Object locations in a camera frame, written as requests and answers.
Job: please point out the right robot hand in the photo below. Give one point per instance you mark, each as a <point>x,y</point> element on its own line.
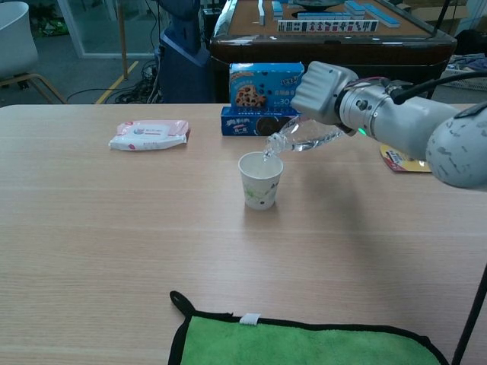
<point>319,93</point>

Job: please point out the clear plastic bottle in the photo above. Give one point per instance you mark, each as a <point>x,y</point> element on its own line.
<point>304,138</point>

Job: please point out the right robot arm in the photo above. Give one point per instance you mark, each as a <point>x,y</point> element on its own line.
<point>403,118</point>

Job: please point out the white paper cup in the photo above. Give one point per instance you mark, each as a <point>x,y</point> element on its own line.
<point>260,186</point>

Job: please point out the brown mahjong table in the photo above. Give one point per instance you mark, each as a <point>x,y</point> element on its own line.
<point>304,49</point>

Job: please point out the light blue cookie box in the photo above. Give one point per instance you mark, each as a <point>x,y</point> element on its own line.
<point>258,83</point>

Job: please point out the face-up mahjong tile row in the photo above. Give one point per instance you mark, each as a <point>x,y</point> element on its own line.
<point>327,26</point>

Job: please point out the dark blue Oreo box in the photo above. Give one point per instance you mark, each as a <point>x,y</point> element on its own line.
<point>243,123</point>

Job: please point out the yellow razor blister pack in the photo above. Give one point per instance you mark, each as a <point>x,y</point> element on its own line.
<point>395,159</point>

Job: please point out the white plastic basket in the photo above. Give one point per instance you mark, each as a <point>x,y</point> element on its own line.
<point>468,78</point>

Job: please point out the black bag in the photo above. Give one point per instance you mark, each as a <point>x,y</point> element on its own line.
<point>472,42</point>

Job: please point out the pink wet wipes pack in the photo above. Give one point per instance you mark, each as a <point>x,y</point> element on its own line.
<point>148,135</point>

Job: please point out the green microfiber cloth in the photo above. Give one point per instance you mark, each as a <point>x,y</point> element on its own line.
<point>304,346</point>

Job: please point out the black pole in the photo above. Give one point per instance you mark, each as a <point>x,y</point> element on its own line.
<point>470,323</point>

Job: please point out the chair with wooden legs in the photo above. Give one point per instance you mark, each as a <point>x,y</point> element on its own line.
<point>15,38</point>

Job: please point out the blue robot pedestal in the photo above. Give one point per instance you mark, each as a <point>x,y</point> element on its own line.
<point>182,57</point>

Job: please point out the wooden post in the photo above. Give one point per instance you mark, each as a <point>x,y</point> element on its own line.
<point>121,38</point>

